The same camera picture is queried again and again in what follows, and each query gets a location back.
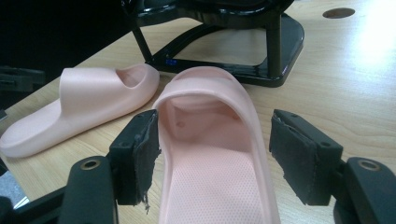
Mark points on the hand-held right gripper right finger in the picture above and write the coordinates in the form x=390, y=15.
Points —
x=299, y=155

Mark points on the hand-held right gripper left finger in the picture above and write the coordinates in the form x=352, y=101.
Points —
x=130, y=155

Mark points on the pink foam slipper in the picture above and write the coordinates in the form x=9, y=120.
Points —
x=84, y=93
x=211, y=174

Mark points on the red and black shoe rack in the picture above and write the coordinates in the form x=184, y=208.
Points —
x=280, y=46

